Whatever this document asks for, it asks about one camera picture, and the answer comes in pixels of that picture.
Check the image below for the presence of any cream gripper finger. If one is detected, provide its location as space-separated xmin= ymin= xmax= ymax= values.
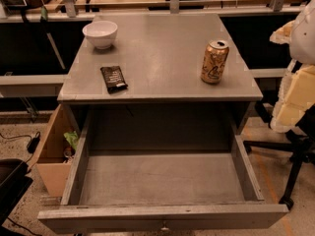
xmin=270 ymin=21 xmax=294 ymax=44
xmin=270 ymin=64 xmax=315 ymax=133

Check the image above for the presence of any black office chair base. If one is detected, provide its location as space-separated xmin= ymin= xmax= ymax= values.
xmin=243 ymin=106 xmax=315 ymax=209

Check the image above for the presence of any grey open drawer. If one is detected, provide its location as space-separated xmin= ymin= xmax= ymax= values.
xmin=37 ymin=110 xmax=289 ymax=235

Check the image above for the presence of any grey cabinet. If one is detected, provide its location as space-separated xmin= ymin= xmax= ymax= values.
xmin=58 ymin=13 xmax=262 ymax=138

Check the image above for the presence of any white ceramic bowl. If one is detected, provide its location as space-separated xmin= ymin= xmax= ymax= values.
xmin=82 ymin=21 xmax=118 ymax=49

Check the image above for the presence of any black bin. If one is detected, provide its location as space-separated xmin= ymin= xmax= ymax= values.
xmin=0 ymin=158 xmax=32 ymax=225

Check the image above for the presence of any cardboard box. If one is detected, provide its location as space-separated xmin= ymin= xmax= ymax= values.
xmin=34 ymin=105 xmax=74 ymax=197

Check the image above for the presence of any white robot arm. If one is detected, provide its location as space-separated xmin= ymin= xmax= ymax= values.
xmin=270 ymin=0 xmax=315 ymax=133

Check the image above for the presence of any green crumpled bag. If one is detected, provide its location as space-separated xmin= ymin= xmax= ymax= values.
xmin=64 ymin=131 xmax=79 ymax=150

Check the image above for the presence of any black snack packet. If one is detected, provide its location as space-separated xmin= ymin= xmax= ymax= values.
xmin=100 ymin=66 xmax=128 ymax=93

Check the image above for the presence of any black power adapter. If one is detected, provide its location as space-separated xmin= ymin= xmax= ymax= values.
xmin=27 ymin=132 xmax=40 ymax=153

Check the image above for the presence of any orange soda can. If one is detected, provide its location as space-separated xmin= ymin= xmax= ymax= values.
xmin=201 ymin=40 xmax=229 ymax=84

